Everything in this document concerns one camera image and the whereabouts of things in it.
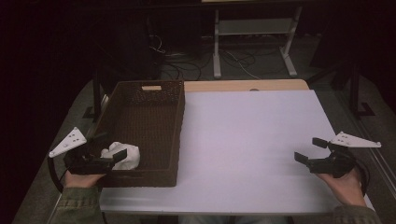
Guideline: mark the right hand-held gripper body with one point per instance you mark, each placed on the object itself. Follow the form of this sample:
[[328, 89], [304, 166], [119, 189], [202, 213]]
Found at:
[[337, 163]]

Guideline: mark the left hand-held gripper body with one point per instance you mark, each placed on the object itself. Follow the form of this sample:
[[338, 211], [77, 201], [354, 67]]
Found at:
[[84, 163]]

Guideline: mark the white cloth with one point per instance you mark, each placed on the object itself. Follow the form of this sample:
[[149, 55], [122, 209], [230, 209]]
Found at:
[[130, 155]]

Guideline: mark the brown woven basket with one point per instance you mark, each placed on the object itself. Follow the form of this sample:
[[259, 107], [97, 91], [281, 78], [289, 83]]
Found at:
[[149, 124]]

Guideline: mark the person's left hand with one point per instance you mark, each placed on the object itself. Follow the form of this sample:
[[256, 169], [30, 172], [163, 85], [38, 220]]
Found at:
[[79, 180]]

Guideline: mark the person's right hand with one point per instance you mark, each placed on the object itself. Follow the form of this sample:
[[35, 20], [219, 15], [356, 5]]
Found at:
[[347, 189]]

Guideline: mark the black metal stand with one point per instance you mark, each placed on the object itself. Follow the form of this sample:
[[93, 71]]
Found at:
[[97, 93], [355, 93]]

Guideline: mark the white table mat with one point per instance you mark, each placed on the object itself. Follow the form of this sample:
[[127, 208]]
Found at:
[[246, 146]]

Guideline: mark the white metal stand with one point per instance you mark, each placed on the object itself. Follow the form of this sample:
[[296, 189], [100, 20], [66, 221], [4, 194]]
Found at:
[[253, 27]]

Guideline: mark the aluminium rail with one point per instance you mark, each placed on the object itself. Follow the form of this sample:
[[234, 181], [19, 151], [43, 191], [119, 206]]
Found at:
[[378, 158]]

